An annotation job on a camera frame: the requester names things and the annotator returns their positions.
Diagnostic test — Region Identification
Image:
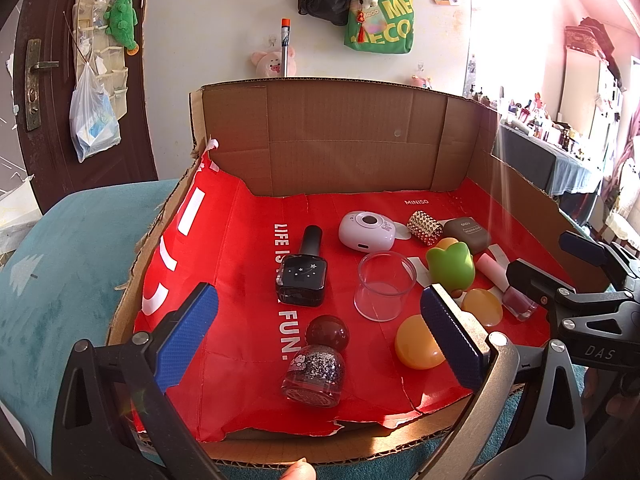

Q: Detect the gold studded cylinder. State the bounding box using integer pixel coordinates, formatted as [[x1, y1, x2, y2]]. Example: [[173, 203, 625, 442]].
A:
[[406, 212, 445, 247]]

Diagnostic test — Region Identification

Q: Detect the orange ingot-shaped block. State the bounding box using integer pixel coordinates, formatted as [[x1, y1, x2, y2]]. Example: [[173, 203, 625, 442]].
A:
[[460, 288, 504, 328], [394, 314, 447, 371]]

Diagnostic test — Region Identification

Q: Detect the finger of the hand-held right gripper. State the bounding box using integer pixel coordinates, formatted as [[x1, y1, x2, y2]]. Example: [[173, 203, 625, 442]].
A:
[[506, 258, 578, 313], [559, 231, 640, 293]]

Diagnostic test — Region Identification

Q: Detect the person's right hand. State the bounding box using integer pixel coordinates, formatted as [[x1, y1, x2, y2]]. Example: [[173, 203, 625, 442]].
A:
[[582, 367, 631, 413]]

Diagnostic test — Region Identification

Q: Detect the clear plastic cup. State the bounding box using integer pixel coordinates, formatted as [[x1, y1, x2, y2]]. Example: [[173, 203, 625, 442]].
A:
[[353, 251, 417, 322]]

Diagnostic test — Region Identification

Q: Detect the purple nail polish pink cap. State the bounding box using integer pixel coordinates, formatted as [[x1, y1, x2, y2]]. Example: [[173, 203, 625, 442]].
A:
[[476, 252, 540, 322]]

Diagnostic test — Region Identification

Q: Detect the green plush toy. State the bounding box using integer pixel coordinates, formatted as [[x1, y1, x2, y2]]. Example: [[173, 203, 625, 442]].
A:
[[104, 0, 141, 56]]

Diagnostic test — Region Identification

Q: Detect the black nail polish bottle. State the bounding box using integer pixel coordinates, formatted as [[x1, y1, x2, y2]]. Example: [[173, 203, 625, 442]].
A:
[[275, 225, 328, 308]]

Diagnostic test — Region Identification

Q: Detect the white plastic sheet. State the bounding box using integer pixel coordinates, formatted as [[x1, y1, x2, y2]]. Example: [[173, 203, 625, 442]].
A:
[[0, 175, 43, 256]]

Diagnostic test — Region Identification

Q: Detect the pink pig plush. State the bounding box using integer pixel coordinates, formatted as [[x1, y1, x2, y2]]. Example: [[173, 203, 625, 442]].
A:
[[250, 46, 297, 79]]

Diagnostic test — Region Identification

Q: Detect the brass door handle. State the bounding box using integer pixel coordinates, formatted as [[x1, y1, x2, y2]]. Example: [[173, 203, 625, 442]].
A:
[[25, 38, 60, 132]]

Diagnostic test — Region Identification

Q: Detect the glitter nail polish round cap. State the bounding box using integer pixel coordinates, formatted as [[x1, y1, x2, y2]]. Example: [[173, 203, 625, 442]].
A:
[[280, 314, 351, 408]]

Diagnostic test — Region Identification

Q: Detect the lavender round case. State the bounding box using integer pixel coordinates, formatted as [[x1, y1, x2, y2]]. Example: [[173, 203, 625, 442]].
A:
[[338, 210, 396, 253]]

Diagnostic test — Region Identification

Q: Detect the person's left hand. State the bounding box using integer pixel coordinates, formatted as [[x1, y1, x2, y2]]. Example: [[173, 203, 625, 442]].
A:
[[281, 460, 317, 480]]

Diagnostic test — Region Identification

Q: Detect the green frog-shaped toy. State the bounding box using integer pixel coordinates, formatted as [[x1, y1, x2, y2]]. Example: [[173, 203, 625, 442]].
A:
[[426, 238, 476, 293]]

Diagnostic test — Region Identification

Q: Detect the translucent plastic bag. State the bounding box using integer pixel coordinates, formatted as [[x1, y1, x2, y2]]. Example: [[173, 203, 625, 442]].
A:
[[69, 60, 122, 163]]

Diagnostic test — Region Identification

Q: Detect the green tote bag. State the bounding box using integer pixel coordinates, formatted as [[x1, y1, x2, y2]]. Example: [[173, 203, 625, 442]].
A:
[[343, 0, 416, 55]]

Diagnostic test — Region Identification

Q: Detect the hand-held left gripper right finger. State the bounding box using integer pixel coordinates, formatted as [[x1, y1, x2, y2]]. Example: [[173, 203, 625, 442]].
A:
[[420, 283, 587, 480]]

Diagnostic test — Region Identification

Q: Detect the dark brown door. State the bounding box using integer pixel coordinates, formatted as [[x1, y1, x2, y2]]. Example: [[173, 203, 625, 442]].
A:
[[12, 0, 160, 213]]

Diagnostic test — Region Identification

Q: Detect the beige hanging pocket organizer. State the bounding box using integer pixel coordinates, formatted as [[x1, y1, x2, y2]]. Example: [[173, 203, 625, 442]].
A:
[[72, 0, 130, 121]]

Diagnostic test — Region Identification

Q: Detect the red tassel charm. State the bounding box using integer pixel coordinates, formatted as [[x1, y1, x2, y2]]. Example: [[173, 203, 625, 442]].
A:
[[350, 9, 371, 43]]

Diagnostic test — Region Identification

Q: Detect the brown earbuds case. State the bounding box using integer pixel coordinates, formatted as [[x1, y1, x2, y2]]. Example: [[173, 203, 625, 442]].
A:
[[442, 216, 492, 254]]

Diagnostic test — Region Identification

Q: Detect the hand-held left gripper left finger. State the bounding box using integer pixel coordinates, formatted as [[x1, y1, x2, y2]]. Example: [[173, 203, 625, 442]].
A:
[[51, 281, 221, 480]]

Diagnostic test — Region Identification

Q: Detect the patterned suitcase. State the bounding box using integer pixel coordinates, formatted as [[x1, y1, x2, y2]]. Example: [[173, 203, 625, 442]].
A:
[[564, 25, 601, 58]]

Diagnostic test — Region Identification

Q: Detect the dressing table with dark cloth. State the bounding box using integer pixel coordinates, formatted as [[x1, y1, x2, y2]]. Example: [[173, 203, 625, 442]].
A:
[[492, 122, 603, 226]]

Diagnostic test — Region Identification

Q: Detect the white wardrobe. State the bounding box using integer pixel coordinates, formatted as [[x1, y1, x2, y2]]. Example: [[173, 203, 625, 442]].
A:
[[557, 47, 626, 151]]

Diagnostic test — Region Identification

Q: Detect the wall mirror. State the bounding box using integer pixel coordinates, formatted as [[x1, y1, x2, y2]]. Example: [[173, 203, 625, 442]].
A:
[[462, 0, 503, 103]]

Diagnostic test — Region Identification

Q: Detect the orange-capped tube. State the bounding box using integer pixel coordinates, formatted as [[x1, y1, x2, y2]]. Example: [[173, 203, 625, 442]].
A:
[[280, 17, 292, 78]]

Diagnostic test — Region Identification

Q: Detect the black clothing pile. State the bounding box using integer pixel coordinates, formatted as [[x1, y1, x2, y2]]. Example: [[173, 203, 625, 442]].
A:
[[580, 17, 621, 76]]

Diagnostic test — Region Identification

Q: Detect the cardboard box with red lining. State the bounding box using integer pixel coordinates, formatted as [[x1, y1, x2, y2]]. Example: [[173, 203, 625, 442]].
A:
[[107, 77, 591, 466]]

